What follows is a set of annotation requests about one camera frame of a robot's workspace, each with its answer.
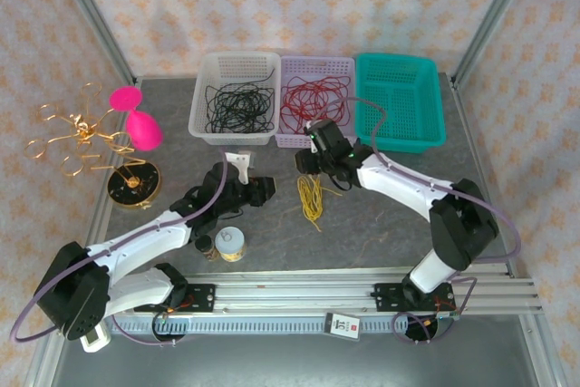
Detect yellow cable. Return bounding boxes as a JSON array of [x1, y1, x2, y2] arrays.
[[297, 173, 325, 229], [298, 174, 326, 233], [301, 173, 344, 225], [296, 173, 325, 225]]

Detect black cable bundle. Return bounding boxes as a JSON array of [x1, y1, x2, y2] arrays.
[[203, 67, 276, 135]]

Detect teal plastic basket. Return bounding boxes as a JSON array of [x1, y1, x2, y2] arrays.
[[354, 52, 448, 154]]

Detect tin can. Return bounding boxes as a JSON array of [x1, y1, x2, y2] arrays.
[[214, 227, 248, 264]]

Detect small dark jar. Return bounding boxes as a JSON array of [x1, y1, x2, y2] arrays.
[[194, 235, 218, 262]]

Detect lilac plastic basket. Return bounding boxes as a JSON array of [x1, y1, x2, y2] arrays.
[[275, 55, 357, 150]]

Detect pink goblet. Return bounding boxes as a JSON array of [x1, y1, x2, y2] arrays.
[[108, 86, 163, 152]]

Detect white plastic basket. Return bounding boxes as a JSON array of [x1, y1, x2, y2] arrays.
[[188, 51, 282, 147]]

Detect white label tag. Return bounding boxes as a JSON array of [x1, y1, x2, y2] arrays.
[[324, 311, 363, 342]]

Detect white digital timer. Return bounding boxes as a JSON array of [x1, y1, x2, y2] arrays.
[[81, 330, 112, 354]]

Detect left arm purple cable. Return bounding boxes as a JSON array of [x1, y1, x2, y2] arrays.
[[9, 149, 227, 346]]

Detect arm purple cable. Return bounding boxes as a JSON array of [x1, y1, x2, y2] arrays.
[[9, 149, 227, 346], [312, 96, 522, 345]]

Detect red cable bundle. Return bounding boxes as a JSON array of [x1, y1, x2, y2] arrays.
[[279, 76, 353, 137]]

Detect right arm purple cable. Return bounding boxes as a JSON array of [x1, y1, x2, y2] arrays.
[[312, 96, 522, 345]]

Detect aluminium mounting rail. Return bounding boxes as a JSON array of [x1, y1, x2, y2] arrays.
[[48, 266, 544, 315]]

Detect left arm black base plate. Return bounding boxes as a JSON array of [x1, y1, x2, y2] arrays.
[[133, 284, 217, 314]]

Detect aluminium table side rail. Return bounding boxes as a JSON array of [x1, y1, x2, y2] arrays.
[[450, 73, 520, 279], [72, 76, 140, 279]]

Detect grey slotted cable duct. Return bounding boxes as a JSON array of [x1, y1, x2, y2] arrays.
[[61, 314, 459, 336]]

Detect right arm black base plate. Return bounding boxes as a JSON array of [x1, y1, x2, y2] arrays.
[[373, 282, 456, 314]]

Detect gold wire rack black base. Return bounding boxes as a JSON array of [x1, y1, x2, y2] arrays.
[[24, 82, 163, 212]]

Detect aluminium frame post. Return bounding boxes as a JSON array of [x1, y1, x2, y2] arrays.
[[44, 0, 137, 87], [450, 0, 540, 89]]

